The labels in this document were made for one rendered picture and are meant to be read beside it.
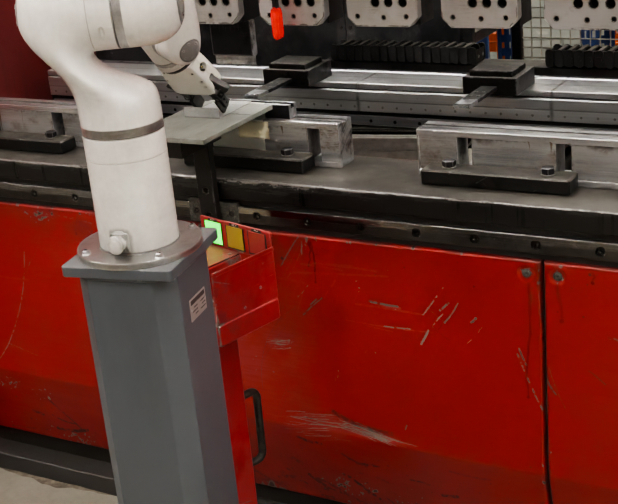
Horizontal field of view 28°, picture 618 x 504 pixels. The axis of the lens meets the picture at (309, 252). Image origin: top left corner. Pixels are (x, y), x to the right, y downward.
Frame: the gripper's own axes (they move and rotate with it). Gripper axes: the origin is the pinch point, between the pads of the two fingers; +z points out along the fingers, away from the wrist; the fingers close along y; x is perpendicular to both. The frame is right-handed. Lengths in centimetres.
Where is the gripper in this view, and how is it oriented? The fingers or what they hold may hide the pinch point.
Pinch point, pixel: (210, 101)
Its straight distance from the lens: 263.4
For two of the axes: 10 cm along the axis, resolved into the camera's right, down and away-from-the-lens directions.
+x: -3.0, 8.7, -3.8
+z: 3.7, 4.8, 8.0
